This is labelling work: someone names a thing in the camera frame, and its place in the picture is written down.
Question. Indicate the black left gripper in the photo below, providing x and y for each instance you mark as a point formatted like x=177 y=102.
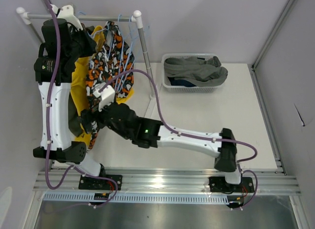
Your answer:
x=91 y=44

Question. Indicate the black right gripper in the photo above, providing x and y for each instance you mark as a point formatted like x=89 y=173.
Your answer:
x=89 y=116

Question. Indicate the orange black patterned shorts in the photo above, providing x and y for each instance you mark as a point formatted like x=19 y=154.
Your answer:
x=94 y=77

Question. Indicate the blue hanger of patterned shorts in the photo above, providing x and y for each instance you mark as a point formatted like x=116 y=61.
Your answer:
x=117 y=57

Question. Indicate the navy blue shorts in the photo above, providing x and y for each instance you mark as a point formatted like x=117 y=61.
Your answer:
x=180 y=82

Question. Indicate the grey shorts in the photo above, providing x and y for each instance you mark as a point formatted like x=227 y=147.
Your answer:
x=198 y=71

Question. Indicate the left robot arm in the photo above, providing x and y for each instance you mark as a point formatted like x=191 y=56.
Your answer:
x=63 y=45

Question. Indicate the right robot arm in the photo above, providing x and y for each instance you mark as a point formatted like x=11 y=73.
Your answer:
x=146 y=133

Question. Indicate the olive green shorts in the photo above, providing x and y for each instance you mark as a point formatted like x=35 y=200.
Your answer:
x=73 y=118

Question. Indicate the blue hanger of yellow shorts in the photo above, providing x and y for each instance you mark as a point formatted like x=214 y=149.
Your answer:
x=84 y=17

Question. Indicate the yellow shorts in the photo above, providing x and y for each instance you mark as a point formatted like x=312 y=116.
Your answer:
x=112 y=57

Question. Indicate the metal clothes rack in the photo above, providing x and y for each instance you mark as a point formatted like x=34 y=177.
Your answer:
x=27 y=16

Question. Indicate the white plastic basket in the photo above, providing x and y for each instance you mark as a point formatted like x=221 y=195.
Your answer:
x=181 y=89

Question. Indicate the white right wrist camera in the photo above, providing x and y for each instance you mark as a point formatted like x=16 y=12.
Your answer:
x=105 y=94

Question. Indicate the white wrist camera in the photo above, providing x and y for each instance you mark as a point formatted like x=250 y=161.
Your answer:
x=105 y=94
x=67 y=12

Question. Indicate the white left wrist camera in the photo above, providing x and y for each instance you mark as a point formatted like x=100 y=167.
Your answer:
x=67 y=12

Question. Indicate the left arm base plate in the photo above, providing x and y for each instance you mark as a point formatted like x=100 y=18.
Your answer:
x=88 y=183

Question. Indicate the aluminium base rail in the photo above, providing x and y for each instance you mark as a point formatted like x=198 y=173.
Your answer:
x=177 y=181

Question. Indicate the white slotted cable duct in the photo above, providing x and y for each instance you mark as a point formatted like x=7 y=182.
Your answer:
x=138 y=198

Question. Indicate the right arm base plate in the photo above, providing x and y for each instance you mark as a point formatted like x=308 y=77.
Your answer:
x=218 y=184

